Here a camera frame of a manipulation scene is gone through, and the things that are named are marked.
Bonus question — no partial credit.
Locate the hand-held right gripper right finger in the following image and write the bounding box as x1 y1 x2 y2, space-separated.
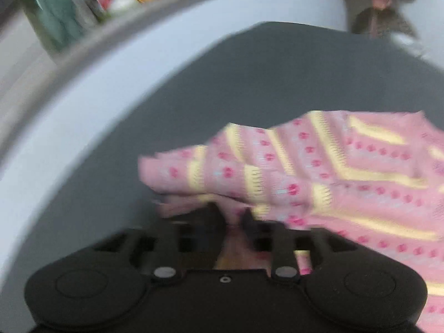
240 207 359 282

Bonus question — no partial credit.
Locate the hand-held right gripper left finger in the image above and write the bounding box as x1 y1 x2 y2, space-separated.
93 202 228 282

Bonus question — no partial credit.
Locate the pink knit sweater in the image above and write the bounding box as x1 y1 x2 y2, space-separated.
138 109 444 333

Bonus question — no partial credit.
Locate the grey curved ledge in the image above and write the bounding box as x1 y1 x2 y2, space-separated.
0 0 334 167

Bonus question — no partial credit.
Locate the white bowl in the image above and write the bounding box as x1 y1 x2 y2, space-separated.
109 0 139 12

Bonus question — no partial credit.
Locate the round woven cushion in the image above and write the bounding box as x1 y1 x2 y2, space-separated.
352 7 417 39

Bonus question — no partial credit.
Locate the grey slatted cabinet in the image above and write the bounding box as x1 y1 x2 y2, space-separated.
0 0 59 98

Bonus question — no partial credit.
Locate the green curtain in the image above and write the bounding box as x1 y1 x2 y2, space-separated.
26 0 91 49

